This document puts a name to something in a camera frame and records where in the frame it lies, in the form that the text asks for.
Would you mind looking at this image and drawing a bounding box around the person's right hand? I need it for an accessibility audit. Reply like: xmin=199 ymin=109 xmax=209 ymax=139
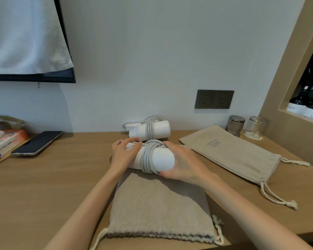
xmin=159 ymin=141 xmax=220 ymax=189

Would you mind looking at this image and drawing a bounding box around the person's left hand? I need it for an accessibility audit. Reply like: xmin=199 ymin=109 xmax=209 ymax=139
xmin=110 ymin=137 xmax=143 ymax=177

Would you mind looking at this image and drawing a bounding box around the dark grey wall socket panel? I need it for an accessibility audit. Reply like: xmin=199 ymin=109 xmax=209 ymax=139
xmin=194 ymin=89 xmax=235 ymax=110

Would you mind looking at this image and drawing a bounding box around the white hair dryer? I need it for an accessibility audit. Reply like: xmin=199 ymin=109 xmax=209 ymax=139
xmin=125 ymin=140 xmax=176 ymax=174
xmin=122 ymin=119 xmax=171 ymax=141

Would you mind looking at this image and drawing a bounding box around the person's right forearm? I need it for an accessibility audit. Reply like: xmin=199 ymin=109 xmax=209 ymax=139
xmin=202 ymin=174 xmax=313 ymax=250

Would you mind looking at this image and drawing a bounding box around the grey smoked glass cup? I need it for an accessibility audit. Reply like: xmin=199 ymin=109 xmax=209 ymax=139
xmin=225 ymin=115 xmax=246 ymax=138

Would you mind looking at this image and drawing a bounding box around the wooden niche frame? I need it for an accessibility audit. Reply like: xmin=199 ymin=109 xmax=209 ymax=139
xmin=259 ymin=0 xmax=313 ymax=172

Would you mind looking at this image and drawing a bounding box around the white cloth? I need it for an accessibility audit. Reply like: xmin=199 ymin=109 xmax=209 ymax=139
xmin=0 ymin=0 xmax=74 ymax=75

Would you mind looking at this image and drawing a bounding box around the beige drawstring bag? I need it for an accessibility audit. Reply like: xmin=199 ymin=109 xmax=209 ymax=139
xmin=90 ymin=169 xmax=225 ymax=250
xmin=179 ymin=125 xmax=310 ymax=211

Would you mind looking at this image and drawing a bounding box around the person's left forearm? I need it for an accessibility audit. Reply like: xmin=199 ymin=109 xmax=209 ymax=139
xmin=43 ymin=169 xmax=123 ymax=250

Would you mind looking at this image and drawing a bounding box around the clear glass cup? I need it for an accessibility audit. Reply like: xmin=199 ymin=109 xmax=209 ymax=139
xmin=243 ymin=116 xmax=266 ymax=141

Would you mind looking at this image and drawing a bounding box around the round beige dish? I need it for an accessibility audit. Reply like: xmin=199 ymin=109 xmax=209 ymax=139
xmin=0 ymin=116 xmax=25 ymax=131

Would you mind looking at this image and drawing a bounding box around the black television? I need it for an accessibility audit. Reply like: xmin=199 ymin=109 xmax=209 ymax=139
xmin=0 ymin=0 xmax=77 ymax=84

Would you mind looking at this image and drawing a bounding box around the round gold-rimmed coaster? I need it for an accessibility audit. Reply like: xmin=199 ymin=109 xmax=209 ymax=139
xmin=242 ymin=131 xmax=264 ymax=141

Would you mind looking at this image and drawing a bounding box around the black smartphone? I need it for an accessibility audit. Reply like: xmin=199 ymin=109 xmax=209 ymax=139
xmin=11 ymin=131 xmax=63 ymax=157

